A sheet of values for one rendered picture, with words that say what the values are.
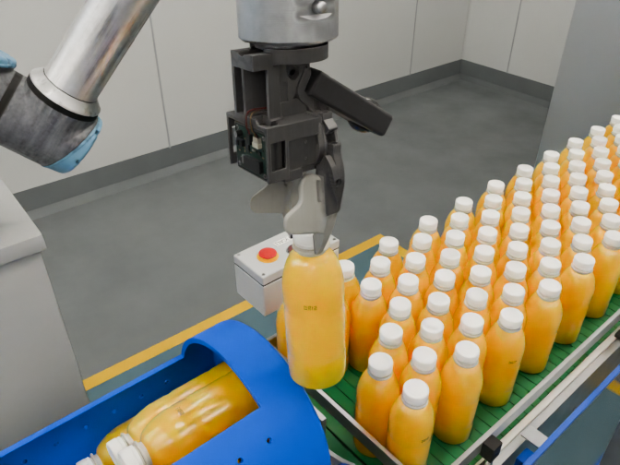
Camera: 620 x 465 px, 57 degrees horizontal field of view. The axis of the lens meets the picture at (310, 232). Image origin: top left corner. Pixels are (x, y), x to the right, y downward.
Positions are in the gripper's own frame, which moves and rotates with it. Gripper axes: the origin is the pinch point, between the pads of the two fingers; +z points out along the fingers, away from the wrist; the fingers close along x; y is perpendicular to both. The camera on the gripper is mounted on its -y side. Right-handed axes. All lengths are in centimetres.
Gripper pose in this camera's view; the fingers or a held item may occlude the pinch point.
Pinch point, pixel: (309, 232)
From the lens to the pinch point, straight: 61.6
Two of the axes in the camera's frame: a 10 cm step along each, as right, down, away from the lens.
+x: 6.0, 3.6, -7.1
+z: 0.1, 8.9, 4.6
